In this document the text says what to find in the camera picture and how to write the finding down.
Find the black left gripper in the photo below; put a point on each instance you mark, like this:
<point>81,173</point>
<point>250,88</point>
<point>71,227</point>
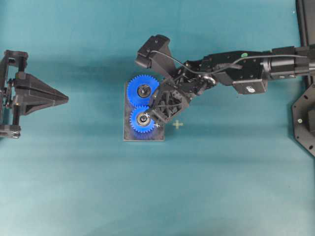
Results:
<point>32,94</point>

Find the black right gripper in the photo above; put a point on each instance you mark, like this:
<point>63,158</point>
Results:
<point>174,95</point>

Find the small blue gear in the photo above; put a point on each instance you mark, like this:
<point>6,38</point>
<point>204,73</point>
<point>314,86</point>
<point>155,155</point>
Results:
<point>135,122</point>

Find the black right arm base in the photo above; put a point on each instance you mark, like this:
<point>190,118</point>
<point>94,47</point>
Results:
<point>303,110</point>

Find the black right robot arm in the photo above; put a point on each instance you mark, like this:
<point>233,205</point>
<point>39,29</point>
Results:
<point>248,72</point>

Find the metal shaft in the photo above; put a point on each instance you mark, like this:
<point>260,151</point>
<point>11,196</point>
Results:
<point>143,119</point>

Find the large blue gear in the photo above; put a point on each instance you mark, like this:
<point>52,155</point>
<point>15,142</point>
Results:
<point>140,89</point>

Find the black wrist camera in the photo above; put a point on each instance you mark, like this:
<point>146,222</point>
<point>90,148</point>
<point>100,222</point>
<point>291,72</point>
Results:
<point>148,56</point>

